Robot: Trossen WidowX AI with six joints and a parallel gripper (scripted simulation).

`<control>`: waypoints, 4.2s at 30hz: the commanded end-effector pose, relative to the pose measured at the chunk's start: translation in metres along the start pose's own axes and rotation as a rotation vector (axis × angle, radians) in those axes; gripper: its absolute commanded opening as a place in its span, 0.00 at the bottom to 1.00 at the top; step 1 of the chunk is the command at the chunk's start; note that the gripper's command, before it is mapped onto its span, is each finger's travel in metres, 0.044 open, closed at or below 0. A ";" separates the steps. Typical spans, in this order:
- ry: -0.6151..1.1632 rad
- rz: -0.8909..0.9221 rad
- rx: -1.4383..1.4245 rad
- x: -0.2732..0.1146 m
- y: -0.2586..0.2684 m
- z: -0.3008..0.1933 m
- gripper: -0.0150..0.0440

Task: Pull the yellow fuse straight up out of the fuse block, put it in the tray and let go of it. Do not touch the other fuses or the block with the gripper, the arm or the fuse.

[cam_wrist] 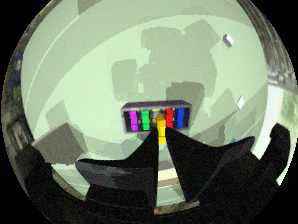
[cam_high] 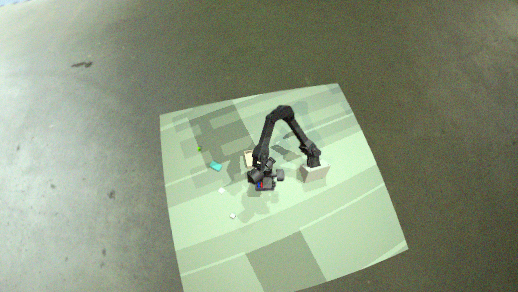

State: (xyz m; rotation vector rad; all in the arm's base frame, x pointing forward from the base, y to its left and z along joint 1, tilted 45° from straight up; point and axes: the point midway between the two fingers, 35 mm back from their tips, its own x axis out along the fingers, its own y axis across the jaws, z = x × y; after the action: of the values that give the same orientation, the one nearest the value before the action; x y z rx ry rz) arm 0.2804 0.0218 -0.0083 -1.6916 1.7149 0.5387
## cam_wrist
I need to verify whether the red fuse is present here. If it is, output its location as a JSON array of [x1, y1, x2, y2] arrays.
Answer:
[[165, 109, 173, 128]]

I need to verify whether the yellow fuse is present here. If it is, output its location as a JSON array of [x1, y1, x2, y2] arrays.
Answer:
[[156, 112, 166, 144]]

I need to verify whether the green fuse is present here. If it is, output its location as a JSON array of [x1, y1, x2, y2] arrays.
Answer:
[[141, 111, 149, 129]]

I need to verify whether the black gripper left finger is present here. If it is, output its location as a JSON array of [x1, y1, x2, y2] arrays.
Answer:
[[74, 127, 160, 209]]

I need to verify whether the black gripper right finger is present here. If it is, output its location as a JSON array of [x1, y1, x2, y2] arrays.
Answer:
[[165, 127, 255, 204]]

